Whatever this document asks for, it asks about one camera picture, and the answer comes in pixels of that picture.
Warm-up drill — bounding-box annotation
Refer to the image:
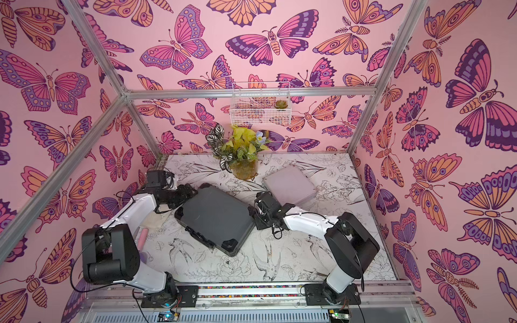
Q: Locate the dark grey poker case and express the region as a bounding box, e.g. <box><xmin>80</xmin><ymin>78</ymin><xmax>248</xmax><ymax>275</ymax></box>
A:
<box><xmin>174</xmin><ymin>183</ymin><xmax>255</xmax><ymax>257</ymax></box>

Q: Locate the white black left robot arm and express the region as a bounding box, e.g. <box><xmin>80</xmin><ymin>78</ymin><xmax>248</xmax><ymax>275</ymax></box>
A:
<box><xmin>81</xmin><ymin>170</ymin><xmax>197</xmax><ymax>307</ymax></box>

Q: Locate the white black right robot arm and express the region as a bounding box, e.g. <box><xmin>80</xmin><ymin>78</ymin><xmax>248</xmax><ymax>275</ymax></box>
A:
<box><xmin>254</xmin><ymin>192</ymin><xmax>380</xmax><ymax>305</ymax></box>

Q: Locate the pink square poker case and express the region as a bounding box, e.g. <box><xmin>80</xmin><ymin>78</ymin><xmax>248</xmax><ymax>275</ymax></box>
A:
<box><xmin>263</xmin><ymin>166</ymin><xmax>316</xmax><ymax>205</ymax></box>

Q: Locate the amber glass plant vase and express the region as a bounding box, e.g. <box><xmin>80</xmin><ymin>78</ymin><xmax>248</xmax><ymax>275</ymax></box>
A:
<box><xmin>230</xmin><ymin>160</ymin><xmax>258</xmax><ymax>180</ymax></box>

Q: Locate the artificial green leafy plant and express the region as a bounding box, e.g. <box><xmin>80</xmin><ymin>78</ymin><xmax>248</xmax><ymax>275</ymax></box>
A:
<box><xmin>205</xmin><ymin>124</ymin><xmax>271</xmax><ymax>173</ymax></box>

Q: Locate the small green succulent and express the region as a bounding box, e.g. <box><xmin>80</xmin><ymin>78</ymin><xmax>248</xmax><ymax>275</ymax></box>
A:
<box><xmin>274</xmin><ymin>100</ymin><xmax>289</xmax><ymax>110</ymax></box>

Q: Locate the white wire wall basket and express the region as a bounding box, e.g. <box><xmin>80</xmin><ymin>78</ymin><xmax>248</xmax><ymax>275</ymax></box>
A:
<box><xmin>228</xmin><ymin>81</ymin><xmax>292</xmax><ymax>127</ymax></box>

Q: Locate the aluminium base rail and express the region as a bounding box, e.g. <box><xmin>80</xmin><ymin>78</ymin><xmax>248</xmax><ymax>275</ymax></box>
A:
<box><xmin>75</xmin><ymin>281</ymin><xmax>426</xmax><ymax>322</ymax></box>

